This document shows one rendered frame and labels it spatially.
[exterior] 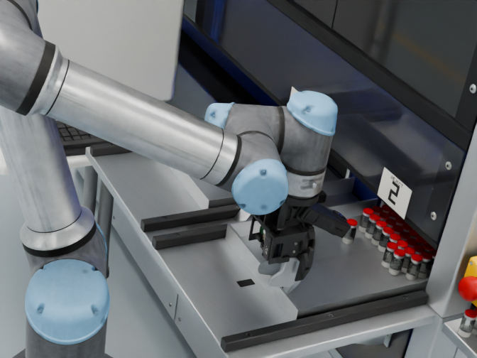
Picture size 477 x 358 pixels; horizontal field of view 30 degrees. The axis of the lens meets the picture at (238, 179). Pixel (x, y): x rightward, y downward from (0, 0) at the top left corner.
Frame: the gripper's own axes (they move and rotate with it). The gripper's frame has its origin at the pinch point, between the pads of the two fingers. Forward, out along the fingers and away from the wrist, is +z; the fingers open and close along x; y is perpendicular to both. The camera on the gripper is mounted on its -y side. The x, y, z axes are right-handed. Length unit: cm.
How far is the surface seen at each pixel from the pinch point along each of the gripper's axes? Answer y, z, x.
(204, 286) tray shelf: 11.2, 3.6, -8.2
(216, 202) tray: -0.1, 0.7, -28.0
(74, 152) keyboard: 15, 10, -68
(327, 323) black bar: -3.5, 2.5, 8.1
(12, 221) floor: 3, 92, -160
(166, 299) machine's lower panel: -25, 79, -90
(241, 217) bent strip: -3.8, 2.3, -23.9
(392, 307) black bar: -16.7, 2.3, 8.1
